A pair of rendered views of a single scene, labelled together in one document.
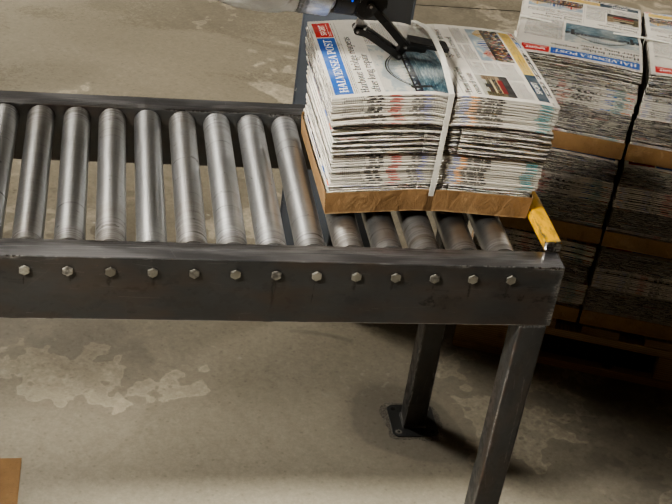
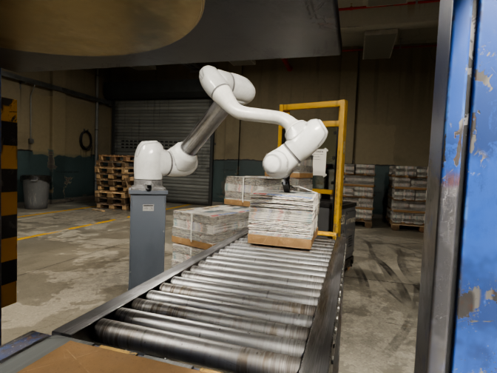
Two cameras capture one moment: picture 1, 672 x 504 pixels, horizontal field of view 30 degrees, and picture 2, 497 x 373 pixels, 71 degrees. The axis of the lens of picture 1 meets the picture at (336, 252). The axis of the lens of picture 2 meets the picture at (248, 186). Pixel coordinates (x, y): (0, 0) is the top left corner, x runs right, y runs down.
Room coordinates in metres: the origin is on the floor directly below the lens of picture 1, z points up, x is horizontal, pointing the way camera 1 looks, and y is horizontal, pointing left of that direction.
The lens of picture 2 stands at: (1.31, 1.45, 1.15)
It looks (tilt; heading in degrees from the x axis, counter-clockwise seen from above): 3 degrees down; 300
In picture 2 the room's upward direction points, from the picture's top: 2 degrees clockwise
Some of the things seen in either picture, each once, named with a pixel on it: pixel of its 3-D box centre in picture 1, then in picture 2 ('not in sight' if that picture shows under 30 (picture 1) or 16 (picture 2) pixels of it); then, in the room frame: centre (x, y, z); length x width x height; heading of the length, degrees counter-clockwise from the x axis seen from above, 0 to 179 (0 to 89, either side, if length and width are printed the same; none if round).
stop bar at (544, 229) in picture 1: (520, 181); (296, 231); (2.01, -0.31, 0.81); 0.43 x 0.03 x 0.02; 13
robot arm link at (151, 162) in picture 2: not in sight; (150, 160); (2.78, 0.02, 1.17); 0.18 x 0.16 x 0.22; 78
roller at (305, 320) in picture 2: not in sight; (225, 311); (1.78, 0.72, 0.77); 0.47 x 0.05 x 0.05; 13
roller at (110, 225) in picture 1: (111, 180); (258, 275); (1.86, 0.40, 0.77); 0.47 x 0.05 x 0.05; 13
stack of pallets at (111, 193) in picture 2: not in sight; (126, 180); (8.39, -4.63, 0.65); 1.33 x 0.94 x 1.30; 107
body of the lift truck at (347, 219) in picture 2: not in sight; (319, 234); (2.56, -2.44, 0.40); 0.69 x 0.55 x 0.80; 175
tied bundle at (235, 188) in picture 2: not in sight; (253, 191); (2.70, -1.05, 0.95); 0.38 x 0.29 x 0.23; 176
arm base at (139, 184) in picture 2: not in sight; (148, 184); (2.77, 0.04, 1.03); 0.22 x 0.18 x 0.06; 138
